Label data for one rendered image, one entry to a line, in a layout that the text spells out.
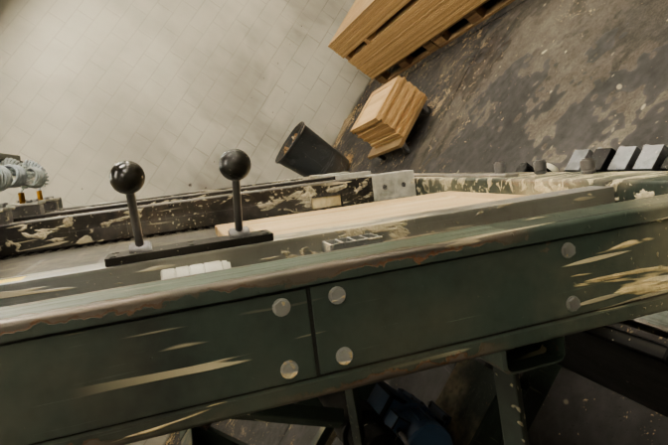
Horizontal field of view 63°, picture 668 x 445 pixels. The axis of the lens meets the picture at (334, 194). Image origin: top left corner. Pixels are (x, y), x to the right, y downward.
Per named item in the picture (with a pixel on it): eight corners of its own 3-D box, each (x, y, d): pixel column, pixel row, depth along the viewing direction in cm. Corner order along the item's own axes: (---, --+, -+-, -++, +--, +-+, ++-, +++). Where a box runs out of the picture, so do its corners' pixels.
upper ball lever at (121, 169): (159, 264, 66) (143, 169, 59) (125, 270, 65) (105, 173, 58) (157, 245, 69) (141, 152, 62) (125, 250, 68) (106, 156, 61)
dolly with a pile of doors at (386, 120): (438, 101, 447) (401, 73, 436) (412, 155, 432) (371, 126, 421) (403, 119, 503) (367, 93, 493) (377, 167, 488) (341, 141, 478)
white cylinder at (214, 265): (163, 298, 62) (234, 285, 64) (159, 272, 62) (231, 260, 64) (163, 292, 65) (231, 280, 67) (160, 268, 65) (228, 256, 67)
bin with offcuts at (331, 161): (360, 151, 565) (308, 115, 548) (337, 193, 551) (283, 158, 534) (341, 159, 613) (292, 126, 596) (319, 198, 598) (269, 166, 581)
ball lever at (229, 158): (256, 248, 70) (252, 156, 63) (227, 253, 69) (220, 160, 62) (251, 231, 73) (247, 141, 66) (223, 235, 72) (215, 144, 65)
